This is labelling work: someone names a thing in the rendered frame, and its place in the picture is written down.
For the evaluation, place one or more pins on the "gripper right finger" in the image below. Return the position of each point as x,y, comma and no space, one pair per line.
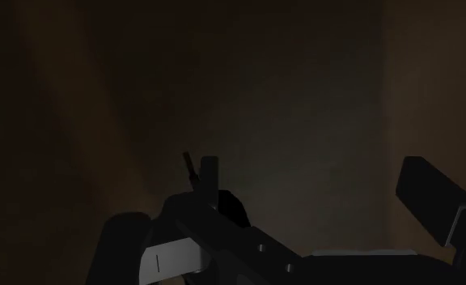
430,197

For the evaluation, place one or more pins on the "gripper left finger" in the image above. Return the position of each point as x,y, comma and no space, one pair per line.
233,240

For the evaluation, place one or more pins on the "thin dark brown stick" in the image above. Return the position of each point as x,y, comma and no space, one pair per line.
188,165

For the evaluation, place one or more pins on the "dark object with grey panel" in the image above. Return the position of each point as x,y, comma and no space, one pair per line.
172,258

